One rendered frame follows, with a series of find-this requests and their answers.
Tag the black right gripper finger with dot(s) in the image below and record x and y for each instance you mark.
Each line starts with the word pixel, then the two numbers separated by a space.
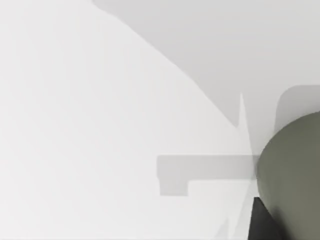
pixel 260 225

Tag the olive grey round object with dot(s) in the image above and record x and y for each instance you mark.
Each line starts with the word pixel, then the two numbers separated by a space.
pixel 295 165

